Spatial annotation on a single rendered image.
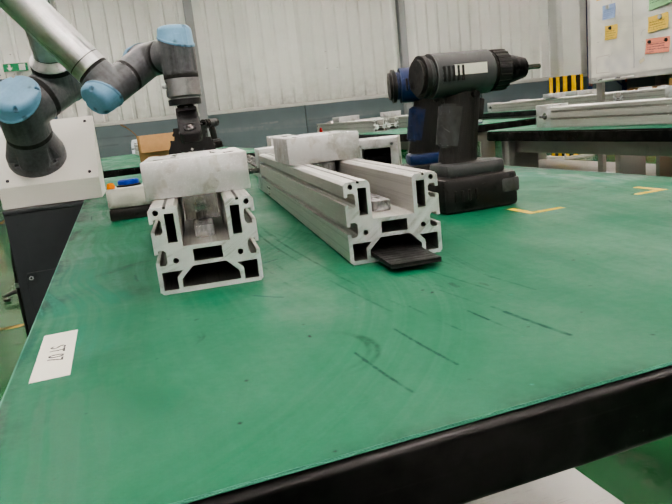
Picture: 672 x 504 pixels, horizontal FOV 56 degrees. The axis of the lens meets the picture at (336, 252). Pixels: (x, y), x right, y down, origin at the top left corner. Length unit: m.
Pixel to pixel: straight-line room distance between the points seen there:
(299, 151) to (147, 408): 0.62
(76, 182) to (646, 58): 3.38
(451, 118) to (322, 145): 0.19
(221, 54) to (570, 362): 12.32
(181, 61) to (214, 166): 0.78
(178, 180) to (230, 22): 12.07
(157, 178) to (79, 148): 1.26
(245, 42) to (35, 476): 12.45
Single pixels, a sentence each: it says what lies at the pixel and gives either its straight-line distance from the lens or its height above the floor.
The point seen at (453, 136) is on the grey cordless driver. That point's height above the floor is 0.88.
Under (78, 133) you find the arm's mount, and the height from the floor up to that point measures 0.96.
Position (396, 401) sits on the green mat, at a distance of 0.35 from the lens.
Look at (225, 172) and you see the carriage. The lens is 0.69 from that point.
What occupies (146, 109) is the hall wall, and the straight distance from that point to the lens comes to 12.38.
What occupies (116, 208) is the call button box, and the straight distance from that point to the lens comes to 1.28.
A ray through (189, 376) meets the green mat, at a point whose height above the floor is 0.78.
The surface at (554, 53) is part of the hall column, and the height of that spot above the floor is 1.41.
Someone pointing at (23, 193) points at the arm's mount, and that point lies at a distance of 1.88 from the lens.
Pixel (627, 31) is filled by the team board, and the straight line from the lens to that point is 4.43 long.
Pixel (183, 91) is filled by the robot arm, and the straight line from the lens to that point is 1.45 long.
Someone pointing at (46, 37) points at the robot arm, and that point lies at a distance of 1.50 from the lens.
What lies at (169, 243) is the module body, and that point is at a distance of 0.63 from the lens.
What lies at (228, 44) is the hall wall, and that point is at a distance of 12.65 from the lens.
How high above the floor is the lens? 0.93
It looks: 12 degrees down
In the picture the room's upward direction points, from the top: 6 degrees counter-clockwise
